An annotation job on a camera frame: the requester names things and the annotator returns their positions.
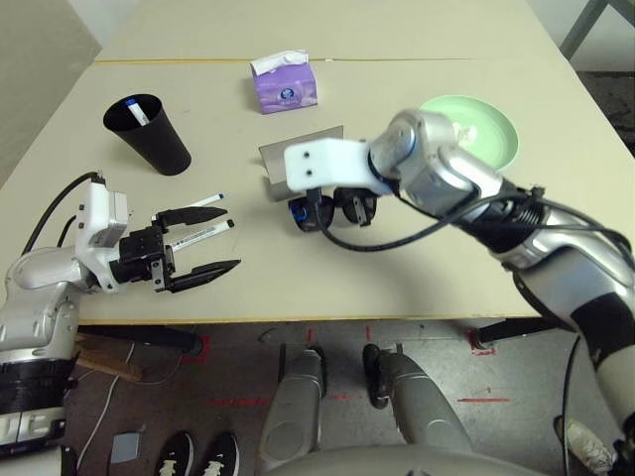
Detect black bystander shoe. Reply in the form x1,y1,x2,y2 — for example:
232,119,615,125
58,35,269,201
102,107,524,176
157,430,197,476
200,430,242,476

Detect grey robot leg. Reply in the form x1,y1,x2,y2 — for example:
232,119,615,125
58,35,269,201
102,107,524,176
260,346,328,470
363,341,472,453

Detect black table foot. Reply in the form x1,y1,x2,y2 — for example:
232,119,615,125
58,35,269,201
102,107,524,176
475,316,572,346
81,324,204,354

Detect black cup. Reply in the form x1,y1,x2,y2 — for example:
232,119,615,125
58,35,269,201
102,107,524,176
102,92,193,178

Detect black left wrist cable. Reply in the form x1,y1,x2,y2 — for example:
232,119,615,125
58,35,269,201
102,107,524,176
22,171,105,254

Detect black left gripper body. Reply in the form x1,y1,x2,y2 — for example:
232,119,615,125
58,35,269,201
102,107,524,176
109,225,178,294

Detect wooden block on floor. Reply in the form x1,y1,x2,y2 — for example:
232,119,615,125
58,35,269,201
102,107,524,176
73,332,145,383

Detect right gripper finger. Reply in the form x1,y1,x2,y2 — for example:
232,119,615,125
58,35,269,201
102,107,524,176
346,190,374,228

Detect green plate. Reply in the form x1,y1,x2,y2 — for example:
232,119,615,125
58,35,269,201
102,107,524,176
418,94,521,175

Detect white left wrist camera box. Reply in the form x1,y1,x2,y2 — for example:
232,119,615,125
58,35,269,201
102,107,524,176
73,180,131,294

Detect blue-capped white marker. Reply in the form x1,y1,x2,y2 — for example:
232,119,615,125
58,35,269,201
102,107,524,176
148,191,227,224
123,97,152,128

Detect grey robot torso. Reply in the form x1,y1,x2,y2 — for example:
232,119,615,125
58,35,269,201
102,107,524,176
267,443,562,476

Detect white tissue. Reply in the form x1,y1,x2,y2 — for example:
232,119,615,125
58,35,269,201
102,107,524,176
455,122,481,149

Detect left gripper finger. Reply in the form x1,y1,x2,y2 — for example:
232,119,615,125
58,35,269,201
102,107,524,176
156,206,229,227
163,258,243,294

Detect grey robot right leg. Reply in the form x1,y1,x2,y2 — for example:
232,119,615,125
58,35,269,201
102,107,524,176
363,341,472,453

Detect grey glasses case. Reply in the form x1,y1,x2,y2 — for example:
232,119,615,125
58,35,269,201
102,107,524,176
257,125,346,204

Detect black sunglasses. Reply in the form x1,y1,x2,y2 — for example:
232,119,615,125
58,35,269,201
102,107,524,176
289,190,379,233

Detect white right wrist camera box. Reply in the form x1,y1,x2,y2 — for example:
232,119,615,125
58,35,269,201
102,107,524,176
284,139,393,194

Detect grey box on floor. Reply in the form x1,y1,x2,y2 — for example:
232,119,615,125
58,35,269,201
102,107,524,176
111,429,145,462

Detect white floor cable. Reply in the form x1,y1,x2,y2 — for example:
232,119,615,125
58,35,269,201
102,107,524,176
78,340,138,476

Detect neighbouring table with metal frame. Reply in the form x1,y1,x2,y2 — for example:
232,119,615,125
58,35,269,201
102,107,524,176
560,0,635,54

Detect black-capped printed white marker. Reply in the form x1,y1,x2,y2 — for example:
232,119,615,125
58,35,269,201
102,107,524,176
166,219,237,249

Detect purple tissue pack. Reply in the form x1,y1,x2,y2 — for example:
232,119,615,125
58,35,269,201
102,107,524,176
249,49,318,116

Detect white bystander shoe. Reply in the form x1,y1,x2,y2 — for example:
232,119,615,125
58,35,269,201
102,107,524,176
554,415,619,475

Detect grey robot left leg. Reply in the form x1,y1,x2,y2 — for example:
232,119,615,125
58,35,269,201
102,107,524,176
260,346,328,470

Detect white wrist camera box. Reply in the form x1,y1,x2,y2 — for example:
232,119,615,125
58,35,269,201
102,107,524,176
284,139,393,194
73,180,131,294

